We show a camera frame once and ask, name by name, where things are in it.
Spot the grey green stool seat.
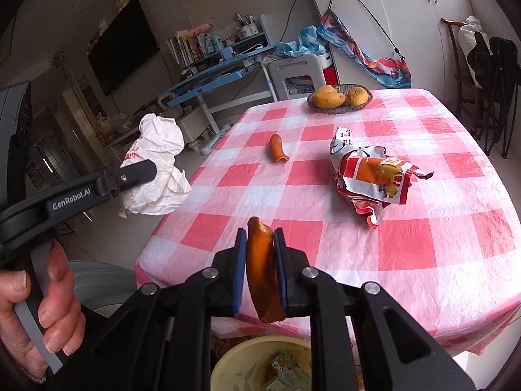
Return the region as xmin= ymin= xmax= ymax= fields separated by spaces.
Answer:
xmin=69 ymin=260 xmax=137 ymax=318

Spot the black wall television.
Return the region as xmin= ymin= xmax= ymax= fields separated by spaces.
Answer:
xmin=87 ymin=0 xmax=160 ymax=96

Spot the wooden chair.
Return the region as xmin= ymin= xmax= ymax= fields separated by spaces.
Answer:
xmin=440 ymin=18 xmax=484 ymax=138

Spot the white paper bag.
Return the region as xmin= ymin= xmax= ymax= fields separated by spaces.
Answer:
xmin=117 ymin=112 xmax=193 ymax=219

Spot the white TV cabinet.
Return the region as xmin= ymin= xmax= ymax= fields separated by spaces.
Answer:
xmin=103 ymin=107 xmax=211 ymax=160

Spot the red orange snack bag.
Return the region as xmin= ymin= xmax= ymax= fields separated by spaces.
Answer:
xmin=330 ymin=127 xmax=434 ymax=229

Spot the left yellow mango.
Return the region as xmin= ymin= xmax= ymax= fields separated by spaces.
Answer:
xmin=312 ymin=92 xmax=346 ymax=109

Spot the orange peel piece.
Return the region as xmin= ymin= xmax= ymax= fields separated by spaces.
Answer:
xmin=246 ymin=216 xmax=286 ymax=324
xmin=268 ymin=133 xmax=290 ymax=163

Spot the person's left hand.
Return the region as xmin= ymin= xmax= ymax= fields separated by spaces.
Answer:
xmin=1 ymin=241 xmax=86 ymax=386

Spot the blue white study desk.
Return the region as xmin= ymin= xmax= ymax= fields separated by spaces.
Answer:
xmin=157 ymin=14 xmax=277 ymax=155

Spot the dark fruit plate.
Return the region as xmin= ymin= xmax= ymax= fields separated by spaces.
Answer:
xmin=307 ymin=84 xmax=373 ymax=115

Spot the white wall cabinet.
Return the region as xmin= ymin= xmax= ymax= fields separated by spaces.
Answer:
xmin=314 ymin=0 xmax=474 ymax=103

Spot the blue milk carton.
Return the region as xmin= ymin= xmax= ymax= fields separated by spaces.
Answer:
xmin=261 ymin=349 xmax=312 ymax=391

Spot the yellow plastic basin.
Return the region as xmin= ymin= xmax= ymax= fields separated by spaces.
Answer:
xmin=210 ymin=335 xmax=311 ymax=390

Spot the pink white checkered tablecloth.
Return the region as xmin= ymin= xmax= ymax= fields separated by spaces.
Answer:
xmin=135 ymin=89 xmax=520 ymax=354

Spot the light blue plastic bag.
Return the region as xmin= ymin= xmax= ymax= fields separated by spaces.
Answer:
xmin=275 ymin=26 xmax=329 ymax=58

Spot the white sack on chair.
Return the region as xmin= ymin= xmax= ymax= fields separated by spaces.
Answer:
xmin=458 ymin=16 xmax=491 ymax=88

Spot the row of books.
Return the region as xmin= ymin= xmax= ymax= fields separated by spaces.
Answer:
xmin=165 ymin=36 xmax=206 ymax=68

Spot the right yellow mango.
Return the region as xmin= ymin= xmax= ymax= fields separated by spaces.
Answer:
xmin=345 ymin=86 xmax=369 ymax=106

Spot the yellow mango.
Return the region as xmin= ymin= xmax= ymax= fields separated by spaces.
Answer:
xmin=345 ymin=86 xmax=369 ymax=106
xmin=312 ymin=92 xmax=346 ymax=109
xmin=316 ymin=85 xmax=337 ymax=94

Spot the colourful hanging bag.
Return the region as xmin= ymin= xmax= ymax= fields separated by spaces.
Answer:
xmin=316 ymin=9 xmax=412 ymax=89

